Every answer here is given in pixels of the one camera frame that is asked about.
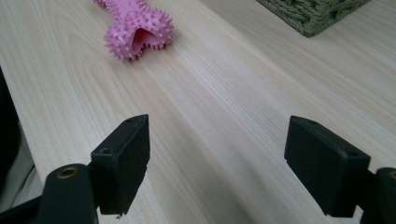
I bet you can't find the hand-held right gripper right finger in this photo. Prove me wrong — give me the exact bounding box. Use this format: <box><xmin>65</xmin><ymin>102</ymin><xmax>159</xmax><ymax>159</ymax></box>
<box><xmin>283</xmin><ymin>115</ymin><xmax>372</xmax><ymax>218</ymax></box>

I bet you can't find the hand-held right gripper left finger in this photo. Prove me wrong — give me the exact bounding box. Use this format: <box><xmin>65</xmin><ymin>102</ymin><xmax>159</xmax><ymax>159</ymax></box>
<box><xmin>90</xmin><ymin>113</ymin><xmax>151</xmax><ymax>217</ymax></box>

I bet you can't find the pink spiky bone toy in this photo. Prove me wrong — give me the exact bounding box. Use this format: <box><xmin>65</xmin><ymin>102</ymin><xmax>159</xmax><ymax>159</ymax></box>
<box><xmin>92</xmin><ymin>0</ymin><xmax>175</xmax><ymax>62</ymax></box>

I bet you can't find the green woven basket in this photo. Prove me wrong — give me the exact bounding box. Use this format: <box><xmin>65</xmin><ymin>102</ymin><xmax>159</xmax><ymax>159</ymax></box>
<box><xmin>255</xmin><ymin>0</ymin><xmax>373</xmax><ymax>38</ymax></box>

